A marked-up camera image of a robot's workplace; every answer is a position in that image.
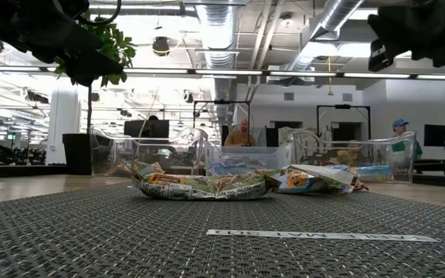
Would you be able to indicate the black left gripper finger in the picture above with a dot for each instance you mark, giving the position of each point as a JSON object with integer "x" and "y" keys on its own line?
{"x": 99, "y": 63}
{"x": 87, "y": 79}

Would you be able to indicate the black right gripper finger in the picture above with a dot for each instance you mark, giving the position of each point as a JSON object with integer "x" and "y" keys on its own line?
{"x": 379, "y": 56}

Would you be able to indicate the orange Chewy granola bar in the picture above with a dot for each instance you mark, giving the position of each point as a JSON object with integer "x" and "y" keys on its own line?
{"x": 118, "y": 171}
{"x": 149, "y": 168}
{"x": 323, "y": 173}
{"x": 207, "y": 189}

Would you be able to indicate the blue oatmeal raisin granola bar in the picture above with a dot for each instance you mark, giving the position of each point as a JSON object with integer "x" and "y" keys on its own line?
{"x": 226, "y": 170}
{"x": 242, "y": 163}

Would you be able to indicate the green leafy indoor tree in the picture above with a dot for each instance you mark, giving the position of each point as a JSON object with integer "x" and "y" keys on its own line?
{"x": 118, "y": 46}

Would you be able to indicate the white round column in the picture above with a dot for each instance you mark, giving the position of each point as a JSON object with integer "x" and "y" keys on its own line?
{"x": 63, "y": 127}

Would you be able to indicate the black round ceiling pendant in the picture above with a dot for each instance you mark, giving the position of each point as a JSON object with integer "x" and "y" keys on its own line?
{"x": 161, "y": 46}

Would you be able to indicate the black square planter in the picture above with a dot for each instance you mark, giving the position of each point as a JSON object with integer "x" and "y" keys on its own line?
{"x": 76, "y": 154}

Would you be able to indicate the person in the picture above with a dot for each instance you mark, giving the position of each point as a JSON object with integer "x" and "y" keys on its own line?
{"x": 240, "y": 137}
{"x": 400, "y": 129}
{"x": 348, "y": 157}
{"x": 153, "y": 117}

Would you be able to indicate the black monitor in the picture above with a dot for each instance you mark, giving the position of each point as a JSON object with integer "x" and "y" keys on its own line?
{"x": 437, "y": 135}
{"x": 149, "y": 129}

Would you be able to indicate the large clear plastic bin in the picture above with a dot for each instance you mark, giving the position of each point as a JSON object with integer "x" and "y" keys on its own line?
{"x": 373, "y": 152}
{"x": 149, "y": 148}

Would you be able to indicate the linear ceiling light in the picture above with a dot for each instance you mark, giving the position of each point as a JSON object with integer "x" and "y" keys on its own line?
{"x": 226, "y": 72}

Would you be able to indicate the small clear plastic bin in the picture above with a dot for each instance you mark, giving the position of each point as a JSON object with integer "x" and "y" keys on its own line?
{"x": 276, "y": 154}

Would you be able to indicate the grey woven table mat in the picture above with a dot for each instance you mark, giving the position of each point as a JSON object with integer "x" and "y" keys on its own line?
{"x": 130, "y": 247}

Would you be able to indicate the white printed mat label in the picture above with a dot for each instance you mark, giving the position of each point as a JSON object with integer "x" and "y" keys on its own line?
{"x": 323, "y": 235}

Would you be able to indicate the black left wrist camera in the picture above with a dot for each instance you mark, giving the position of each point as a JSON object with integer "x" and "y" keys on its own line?
{"x": 70, "y": 8}

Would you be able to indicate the black metal frame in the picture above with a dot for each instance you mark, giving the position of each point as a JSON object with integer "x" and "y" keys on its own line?
{"x": 344, "y": 106}

